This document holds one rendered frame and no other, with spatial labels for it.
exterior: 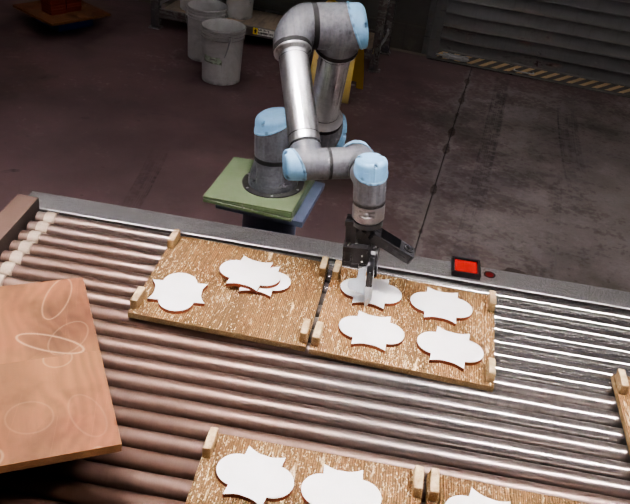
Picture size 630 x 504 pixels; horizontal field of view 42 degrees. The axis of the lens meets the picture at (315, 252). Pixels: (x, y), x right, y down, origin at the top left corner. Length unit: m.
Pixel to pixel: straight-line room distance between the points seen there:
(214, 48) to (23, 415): 4.25
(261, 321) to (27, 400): 0.59
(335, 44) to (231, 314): 0.73
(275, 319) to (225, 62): 3.81
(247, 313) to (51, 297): 0.44
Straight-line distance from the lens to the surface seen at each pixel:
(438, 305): 2.02
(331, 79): 2.24
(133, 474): 1.58
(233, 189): 2.49
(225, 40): 5.52
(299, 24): 2.09
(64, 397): 1.55
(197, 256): 2.09
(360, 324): 1.90
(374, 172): 1.82
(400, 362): 1.84
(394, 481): 1.59
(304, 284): 2.02
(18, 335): 1.70
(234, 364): 1.80
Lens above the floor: 2.09
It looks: 32 degrees down
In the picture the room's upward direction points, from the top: 8 degrees clockwise
